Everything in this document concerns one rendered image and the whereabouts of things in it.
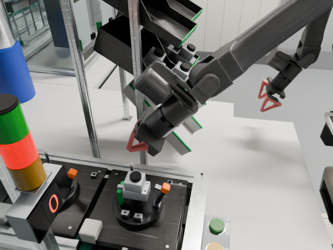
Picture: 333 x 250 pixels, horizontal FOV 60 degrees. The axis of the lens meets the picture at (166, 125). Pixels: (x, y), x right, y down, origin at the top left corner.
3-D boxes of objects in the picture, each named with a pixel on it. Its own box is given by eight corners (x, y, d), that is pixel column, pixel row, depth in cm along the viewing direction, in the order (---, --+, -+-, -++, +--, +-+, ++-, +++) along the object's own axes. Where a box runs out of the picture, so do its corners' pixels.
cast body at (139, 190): (150, 188, 77) (149, 170, 73) (146, 202, 74) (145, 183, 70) (121, 184, 79) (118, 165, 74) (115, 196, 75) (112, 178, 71)
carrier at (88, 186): (108, 172, 92) (103, 142, 85) (75, 240, 74) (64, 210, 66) (39, 161, 96) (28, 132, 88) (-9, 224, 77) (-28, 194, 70)
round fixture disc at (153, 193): (168, 190, 84) (168, 185, 83) (157, 233, 73) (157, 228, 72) (122, 183, 86) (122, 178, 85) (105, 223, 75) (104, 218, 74)
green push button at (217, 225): (224, 223, 77) (225, 218, 76) (223, 236, 74) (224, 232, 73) (209, 220, 78) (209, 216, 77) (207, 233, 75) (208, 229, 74)
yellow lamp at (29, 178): (51, 171, 50) (44, 150, 47) (36, 193, 47) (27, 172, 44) (26, 166, 51) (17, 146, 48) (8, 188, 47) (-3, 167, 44)
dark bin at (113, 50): (191, 82, 90) (202, 64, 85) (177, 103, 81) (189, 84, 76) (115, 34, 91) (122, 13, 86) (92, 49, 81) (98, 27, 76)
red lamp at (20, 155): (44, 150, 47) (36, 126, 44) (27, 171, 43) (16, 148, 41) (17, 146, 48) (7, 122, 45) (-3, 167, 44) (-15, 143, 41)
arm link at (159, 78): (224, 83, 52) (213, 75, 60) (178, 38, 48) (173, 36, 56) (179, 131, 54) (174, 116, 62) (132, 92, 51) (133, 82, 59)
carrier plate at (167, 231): (188, 184, 88) (188, 179, 87) (173, 260, 69) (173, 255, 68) (113, 172, 92) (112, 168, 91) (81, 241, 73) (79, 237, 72)
